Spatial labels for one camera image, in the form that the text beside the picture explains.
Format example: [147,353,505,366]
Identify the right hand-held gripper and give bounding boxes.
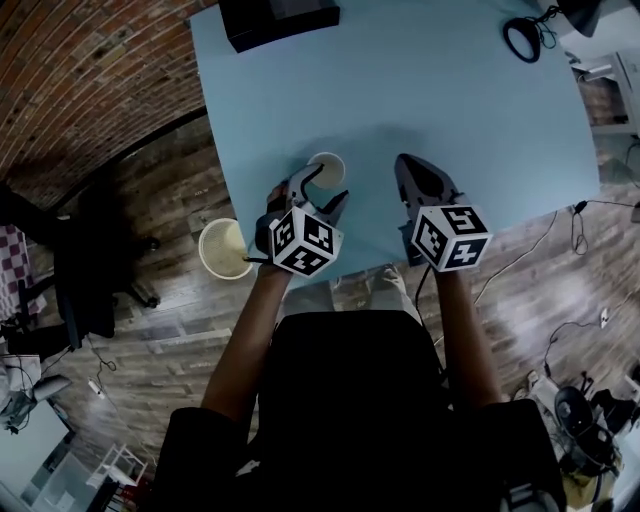
[394,152,494,274]

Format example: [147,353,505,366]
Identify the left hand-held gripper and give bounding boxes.
[255,164,351,279]

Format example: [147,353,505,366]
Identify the white paper cup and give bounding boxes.
[306,151,348,190]

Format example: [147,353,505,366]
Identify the white mesh trash bin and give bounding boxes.
[197,217,256,281]

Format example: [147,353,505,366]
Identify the person's right forearm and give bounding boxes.
[431,265,504,412]

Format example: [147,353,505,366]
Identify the person's left forearm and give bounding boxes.
[200,259,297,427]

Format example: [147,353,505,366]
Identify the person's left hand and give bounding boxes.
[266,184,290,217]

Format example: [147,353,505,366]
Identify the person's grey trousers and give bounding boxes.
[282,261,424,326]

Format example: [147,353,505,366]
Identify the black box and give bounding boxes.
[217,0,342,55]

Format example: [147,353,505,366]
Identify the white shelf unit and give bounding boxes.
[568,48,640,139]

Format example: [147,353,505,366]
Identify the person's black shirt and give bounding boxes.
[151,309,569,512]

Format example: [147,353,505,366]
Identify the black office chair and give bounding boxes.
[48,197,162,351]

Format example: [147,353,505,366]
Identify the black round device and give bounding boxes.
[551,383,623,479]

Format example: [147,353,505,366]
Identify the checkered cloth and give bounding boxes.
[0,223,47,322]

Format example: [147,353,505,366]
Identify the light blue side table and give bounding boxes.
[0,398,77,504]

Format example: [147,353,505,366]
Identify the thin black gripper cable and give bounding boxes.
[412,264,433,321]

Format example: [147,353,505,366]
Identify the white floor cable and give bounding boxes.
[472,208,560,305]

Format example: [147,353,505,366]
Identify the black cable with adapter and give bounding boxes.
[568,197,640,257]

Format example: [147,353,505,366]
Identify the coiled black cable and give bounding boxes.
[501,3,561,65]

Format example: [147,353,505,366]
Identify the white plug with cable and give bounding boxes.
[85,344,118,401]

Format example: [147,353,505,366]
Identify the white wire rack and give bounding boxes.
[85,441,150,490]

